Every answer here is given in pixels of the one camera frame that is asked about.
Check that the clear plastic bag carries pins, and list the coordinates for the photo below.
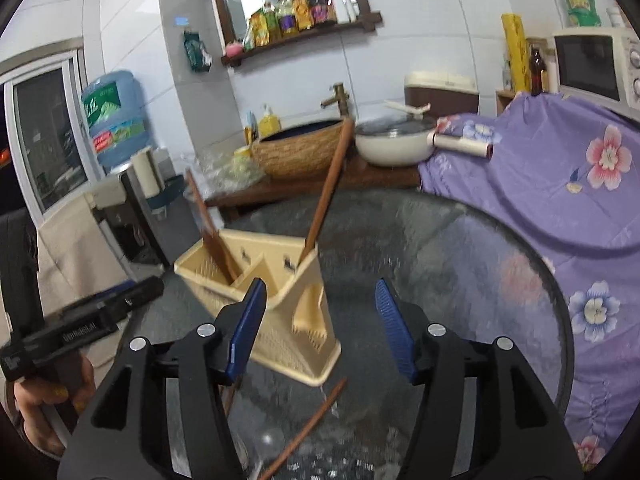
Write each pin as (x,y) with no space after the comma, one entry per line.
(227,172)

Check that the white paper roll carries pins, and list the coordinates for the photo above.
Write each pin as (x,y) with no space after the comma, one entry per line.
(146,170)

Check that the brown glass bottle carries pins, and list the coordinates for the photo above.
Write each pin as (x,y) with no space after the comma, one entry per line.
(537,72)

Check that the short stack of paper cups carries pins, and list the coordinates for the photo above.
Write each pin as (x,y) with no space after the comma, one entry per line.
(616,16)

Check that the woven pattern wash basin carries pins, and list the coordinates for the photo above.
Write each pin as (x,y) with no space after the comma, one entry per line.
(300,152)

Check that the wooden framed mirror shelf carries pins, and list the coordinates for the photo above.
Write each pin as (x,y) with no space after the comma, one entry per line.
(300,40)

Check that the yellow dish soap bottle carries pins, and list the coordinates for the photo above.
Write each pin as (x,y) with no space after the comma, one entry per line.
(269,122)

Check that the yellow wrap roll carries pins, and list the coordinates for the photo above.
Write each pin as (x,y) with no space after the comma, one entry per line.
(516,55)

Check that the bronze faucet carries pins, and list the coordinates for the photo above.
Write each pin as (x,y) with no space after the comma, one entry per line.
(339,97)

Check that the green hanging packet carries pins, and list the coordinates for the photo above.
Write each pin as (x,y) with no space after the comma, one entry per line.
(196,52)

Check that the white and brown rice cooker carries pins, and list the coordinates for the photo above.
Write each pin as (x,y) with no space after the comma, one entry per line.
(442,92)

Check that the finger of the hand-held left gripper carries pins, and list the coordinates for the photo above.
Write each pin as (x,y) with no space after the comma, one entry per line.
(117,290)
(135,297)

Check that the dark soy sauce bottle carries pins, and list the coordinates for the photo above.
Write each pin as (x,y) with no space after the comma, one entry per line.
(321,5)

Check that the blue water jug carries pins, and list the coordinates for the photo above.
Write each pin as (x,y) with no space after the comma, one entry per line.
(117,120)

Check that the teal roll holder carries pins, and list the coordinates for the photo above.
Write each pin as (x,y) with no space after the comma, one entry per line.
(170,192)

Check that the white microwave oven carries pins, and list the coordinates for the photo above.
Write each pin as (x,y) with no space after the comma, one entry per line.
(590,67)

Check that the yellow seasoning pouch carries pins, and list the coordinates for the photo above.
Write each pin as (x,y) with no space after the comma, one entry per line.
(257,30)

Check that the brown sauce bottle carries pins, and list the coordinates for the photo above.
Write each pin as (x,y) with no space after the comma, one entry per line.
(302,10)

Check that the purple floral cloth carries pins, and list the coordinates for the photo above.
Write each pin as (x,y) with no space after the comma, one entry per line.
(550,220)

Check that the beige plastic utensil holder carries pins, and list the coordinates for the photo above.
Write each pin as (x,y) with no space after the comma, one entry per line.
(295,320)

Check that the large metal spoon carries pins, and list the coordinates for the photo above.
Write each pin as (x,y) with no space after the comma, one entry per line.
(267,442)

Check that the white lint roller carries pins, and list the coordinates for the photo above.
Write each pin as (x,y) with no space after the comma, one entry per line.
(462,144)

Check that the brown wooden chopstick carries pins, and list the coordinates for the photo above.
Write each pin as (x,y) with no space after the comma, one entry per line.
(327,185)
(305,430)
(210,230)

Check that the purple label bottle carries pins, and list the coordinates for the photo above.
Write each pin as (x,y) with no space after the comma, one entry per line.
(287,17)

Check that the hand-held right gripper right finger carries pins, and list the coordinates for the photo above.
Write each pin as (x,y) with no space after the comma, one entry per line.
(395,330)

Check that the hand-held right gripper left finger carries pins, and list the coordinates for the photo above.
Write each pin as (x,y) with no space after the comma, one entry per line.
(245,330)

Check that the white pan with glass lid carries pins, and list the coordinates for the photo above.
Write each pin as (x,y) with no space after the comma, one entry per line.
(395,147)

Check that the white framed sliding window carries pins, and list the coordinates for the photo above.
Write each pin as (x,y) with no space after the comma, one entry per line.
(45,145)

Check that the person's left hand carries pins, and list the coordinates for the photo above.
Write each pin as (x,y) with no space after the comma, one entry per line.
(40,405)

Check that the white rice paddle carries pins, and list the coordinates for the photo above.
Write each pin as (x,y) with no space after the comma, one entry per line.
(407,108)

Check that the grey water dispenser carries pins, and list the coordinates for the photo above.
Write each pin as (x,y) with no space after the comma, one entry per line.
(130,220)

